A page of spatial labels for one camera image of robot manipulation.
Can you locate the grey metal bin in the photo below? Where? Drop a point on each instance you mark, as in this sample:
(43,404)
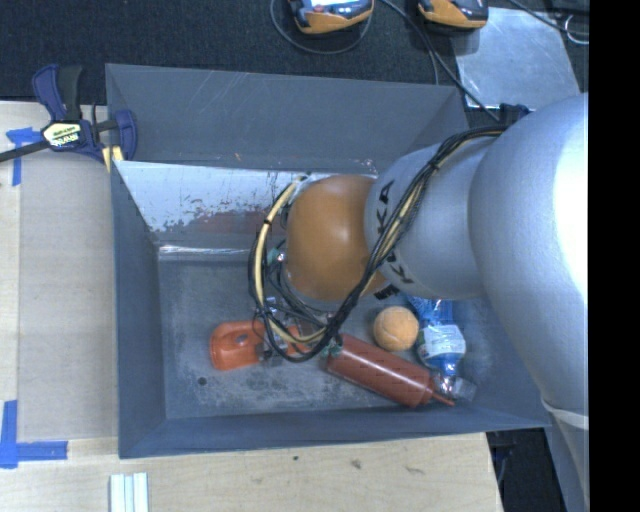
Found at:
(210,320)

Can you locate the pale wood board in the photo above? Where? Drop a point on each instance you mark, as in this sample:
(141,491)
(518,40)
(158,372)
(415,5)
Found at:
(65,300)

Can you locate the orange ball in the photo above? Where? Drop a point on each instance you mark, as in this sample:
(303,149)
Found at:
(396,328)

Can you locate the red-brown squeeze bottle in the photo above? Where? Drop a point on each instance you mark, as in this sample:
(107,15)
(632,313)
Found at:
(380,372)

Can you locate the clear plastic bottle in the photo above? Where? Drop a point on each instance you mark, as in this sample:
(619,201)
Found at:
(442,345)

